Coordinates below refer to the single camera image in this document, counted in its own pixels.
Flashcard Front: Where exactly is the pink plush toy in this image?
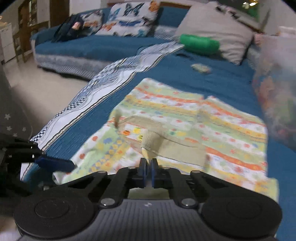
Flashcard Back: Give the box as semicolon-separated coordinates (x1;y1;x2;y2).
253;33;264;47

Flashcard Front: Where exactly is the dark backpack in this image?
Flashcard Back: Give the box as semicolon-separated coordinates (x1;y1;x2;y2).
52;14;84;43

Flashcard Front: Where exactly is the white patterned bed sheet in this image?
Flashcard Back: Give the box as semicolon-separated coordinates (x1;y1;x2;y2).
23;42;191;186

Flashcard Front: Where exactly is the green round cushion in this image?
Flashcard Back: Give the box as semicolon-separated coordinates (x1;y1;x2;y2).
180;34;220;55

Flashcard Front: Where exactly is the clear plastic storage bin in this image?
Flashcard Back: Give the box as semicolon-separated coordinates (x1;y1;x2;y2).
252;26;295;150

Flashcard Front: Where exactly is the small clear plastic packet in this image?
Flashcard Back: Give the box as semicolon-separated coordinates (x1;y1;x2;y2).
191;63;211;74

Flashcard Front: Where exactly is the grey pillow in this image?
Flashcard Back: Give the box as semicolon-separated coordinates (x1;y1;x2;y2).
174;1;253;65

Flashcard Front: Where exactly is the small butterfly print pillow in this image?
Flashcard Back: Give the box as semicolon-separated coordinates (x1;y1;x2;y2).
80;9;103;36

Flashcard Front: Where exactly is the blue bed cover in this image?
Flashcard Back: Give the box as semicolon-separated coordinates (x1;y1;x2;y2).
21;6;296;241

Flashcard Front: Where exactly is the colourful patterned baby garment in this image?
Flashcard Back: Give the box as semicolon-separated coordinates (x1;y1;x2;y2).
54;78;279;200

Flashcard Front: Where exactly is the wooden door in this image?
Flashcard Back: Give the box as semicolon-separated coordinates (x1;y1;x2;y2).
50;0;69;27

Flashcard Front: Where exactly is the grey star print clothing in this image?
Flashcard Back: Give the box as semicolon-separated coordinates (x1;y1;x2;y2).
0;65;32;140

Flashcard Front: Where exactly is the large butterfly print pillow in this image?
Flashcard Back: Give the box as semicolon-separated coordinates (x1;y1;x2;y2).
96;1;160;37

